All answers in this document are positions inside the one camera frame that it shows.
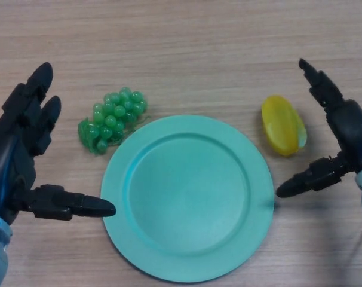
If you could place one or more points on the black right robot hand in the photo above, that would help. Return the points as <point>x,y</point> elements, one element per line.
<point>354,128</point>

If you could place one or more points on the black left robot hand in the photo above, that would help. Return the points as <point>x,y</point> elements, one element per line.
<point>7,155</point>

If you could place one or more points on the yellow starfruit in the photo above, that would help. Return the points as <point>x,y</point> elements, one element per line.
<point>281,128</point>

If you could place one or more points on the green round plate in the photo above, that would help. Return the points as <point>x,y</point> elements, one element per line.
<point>187,194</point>

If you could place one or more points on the green grape bunch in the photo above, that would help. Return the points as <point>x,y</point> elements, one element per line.
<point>113,119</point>

